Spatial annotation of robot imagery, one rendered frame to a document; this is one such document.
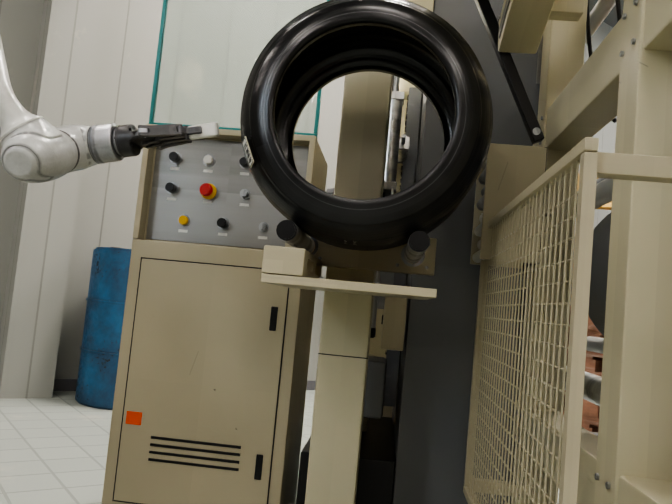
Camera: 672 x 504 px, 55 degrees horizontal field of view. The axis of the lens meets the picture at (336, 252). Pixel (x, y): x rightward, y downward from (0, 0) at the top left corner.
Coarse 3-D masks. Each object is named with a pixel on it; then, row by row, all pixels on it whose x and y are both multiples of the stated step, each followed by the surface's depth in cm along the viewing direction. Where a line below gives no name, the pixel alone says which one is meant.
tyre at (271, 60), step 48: (336, 0) 141; (384, 0) 138; (288, 48) 138; (336, 48) 162; (384, 48) 163; (432, 48) 135; (288, 96) 164; (432, 96) 162; (480, 96) 135; (288, 144) 164; (480, 144) 135; (288, 192) 136; (432, 192) 133; (336, 240) 140; (384, 240) 138
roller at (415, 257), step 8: (416, 232) 133; (424, 232) 134; (408, 240) 134; (416, 240) 133; (424, 240) 133; (408, 248) 140; (416, 248) 133; (424, 248) 133; (408, 256) 153; (416, 256) 145
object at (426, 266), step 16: (432, 240) 167; (320, 256) 169; (336, 256) 169; (352, 256) 169; (368, 256) 168; (384, 256) 168; (400, 256) 168; (432, 256) 167; (400, 272) 168; (416, 272) 167; (432, 272) 167
